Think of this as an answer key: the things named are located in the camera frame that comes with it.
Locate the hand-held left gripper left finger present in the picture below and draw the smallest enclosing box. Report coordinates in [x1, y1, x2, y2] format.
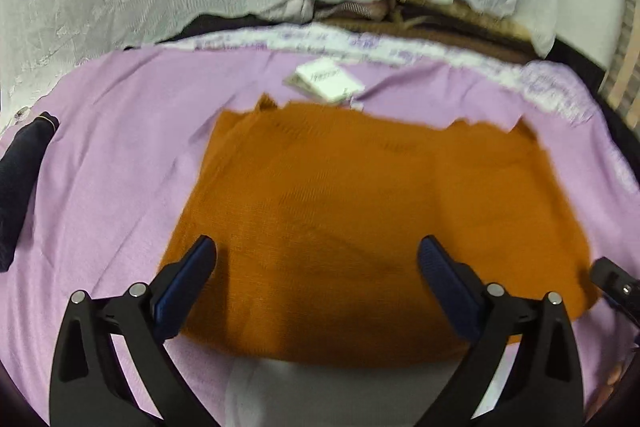
[48, 234, 218, 427]

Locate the white folded cloth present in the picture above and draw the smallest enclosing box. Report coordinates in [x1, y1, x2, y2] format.
[264, 0, 315, 24]

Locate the purple bedsheet with floral border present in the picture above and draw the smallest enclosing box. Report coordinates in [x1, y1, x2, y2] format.
[0, 24, 636, 427]

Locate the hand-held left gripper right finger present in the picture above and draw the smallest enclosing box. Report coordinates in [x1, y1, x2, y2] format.
[419, 234, 586, 427]

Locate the person's right hand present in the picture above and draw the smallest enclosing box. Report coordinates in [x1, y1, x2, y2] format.
[596, 351, 632, 414]

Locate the pink striped folded cloth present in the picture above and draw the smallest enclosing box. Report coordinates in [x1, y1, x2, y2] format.
[314, 0, 392, 22]

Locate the navy blue folded garment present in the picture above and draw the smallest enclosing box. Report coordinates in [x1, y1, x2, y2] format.
[0, 111, 60, 275]

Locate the white paper garment tag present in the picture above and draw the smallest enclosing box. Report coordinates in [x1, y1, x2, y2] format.
[284, 61, 365, 106]

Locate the orange knitted child's sweater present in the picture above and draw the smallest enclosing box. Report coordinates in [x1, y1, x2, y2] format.
[167, 93, 599, 370]

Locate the dark brown folded blanket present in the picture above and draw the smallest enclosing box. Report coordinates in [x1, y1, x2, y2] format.
[320, 0, 532, 58]

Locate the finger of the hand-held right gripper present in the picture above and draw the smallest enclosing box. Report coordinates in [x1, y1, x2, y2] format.
[589, 257, 640, 323]

